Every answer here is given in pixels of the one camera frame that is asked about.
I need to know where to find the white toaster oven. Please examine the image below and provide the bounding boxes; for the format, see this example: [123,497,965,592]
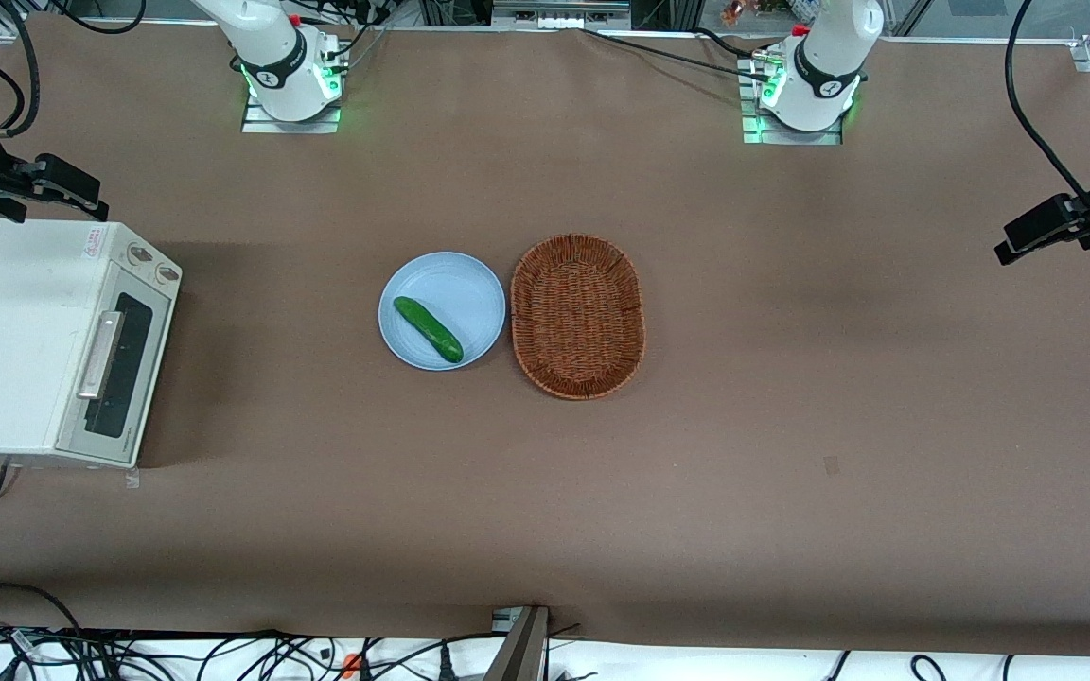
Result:
[0,219,184,471]

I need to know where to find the brown table cover sheet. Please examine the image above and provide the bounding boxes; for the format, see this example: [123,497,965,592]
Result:
[0,14,1090,658]

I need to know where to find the green cucumber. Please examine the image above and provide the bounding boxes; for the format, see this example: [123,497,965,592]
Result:
[393,296,465,364]

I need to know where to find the light blue round plate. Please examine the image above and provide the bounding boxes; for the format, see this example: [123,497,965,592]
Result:
[378,251,507,372]

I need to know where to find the brown oval wicker basket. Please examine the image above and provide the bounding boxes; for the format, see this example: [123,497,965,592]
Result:
[510,234,647,401]

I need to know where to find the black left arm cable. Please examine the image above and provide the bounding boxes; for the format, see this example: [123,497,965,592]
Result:
[1003,0,1090,233]

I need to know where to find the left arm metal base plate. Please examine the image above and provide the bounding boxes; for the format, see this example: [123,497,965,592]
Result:
[742,57,844,146]

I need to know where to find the long black floor cable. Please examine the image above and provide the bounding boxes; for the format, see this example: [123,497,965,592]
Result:
[0,581,84,637]

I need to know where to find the black cable across table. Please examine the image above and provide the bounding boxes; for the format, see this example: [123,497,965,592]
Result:
[564,26,782,84]

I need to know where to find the aluminium rail beam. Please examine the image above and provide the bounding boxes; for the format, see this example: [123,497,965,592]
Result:
[492,0,633,31]

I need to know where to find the metal camera post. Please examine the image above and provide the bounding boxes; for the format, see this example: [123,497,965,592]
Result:
[483,605,552,681]

